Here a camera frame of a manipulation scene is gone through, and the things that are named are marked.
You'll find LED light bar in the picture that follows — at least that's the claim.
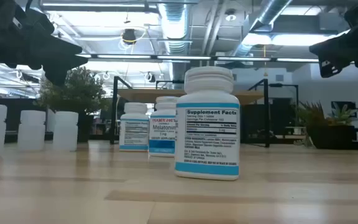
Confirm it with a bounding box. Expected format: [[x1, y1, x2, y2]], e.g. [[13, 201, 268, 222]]
[[75, 53, 321, 63]]

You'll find bushy green potted plant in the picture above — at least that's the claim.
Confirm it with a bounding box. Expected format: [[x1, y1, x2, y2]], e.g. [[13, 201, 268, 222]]
[[34, 67, 112, 144]]

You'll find succulent plant black pot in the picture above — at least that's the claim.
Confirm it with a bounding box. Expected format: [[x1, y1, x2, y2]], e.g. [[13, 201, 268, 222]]
[[293, 101, 358, 151]]

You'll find wooden shelf black frame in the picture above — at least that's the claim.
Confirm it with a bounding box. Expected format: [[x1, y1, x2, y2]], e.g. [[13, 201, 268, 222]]
[[109, 76, 272, 149]]

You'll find white blue melatonin bottle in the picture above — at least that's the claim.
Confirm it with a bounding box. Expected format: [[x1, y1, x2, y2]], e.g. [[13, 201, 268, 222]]
[[119, 102, 151, 152], [149, 96, 180, 158], [174, 66, 241, 182]]

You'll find silver ventilation duct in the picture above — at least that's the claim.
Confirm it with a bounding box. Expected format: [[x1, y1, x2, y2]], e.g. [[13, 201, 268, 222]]
[[158, 0, 193, 55], [231, 0, 294, 57]]

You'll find black overhead camera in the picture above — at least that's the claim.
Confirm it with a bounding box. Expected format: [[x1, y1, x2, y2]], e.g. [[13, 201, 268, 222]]
[[121, 28, 138, 45]]

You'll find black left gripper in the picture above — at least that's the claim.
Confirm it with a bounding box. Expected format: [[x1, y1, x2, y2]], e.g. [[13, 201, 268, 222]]
[[0, 0, 89, 86]]

